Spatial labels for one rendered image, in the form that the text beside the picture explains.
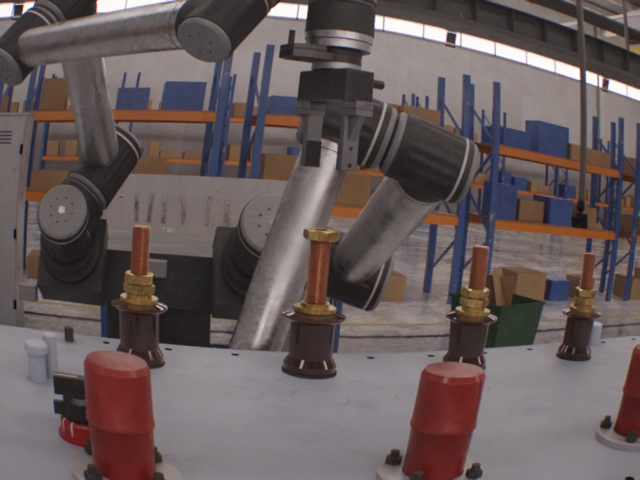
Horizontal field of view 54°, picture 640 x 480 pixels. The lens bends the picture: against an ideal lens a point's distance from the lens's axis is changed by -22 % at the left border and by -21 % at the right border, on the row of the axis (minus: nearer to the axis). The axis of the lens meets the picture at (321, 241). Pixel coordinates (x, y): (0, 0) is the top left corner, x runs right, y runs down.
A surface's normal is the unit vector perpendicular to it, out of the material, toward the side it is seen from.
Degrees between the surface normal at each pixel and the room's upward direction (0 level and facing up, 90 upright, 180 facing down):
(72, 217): 60
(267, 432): 0
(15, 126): 90
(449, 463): 90
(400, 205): 140
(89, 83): 131
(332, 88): 90
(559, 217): 90
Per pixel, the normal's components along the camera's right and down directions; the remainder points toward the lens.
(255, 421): 0.09, -0.99
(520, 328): 0.54, 0.21
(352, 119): -0.83, -0.01
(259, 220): 0.22, -0.39
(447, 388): -0.35, 0.05
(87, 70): 0.56, 0.76
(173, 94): 0.25, 0.13
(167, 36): -0.53, 0.58
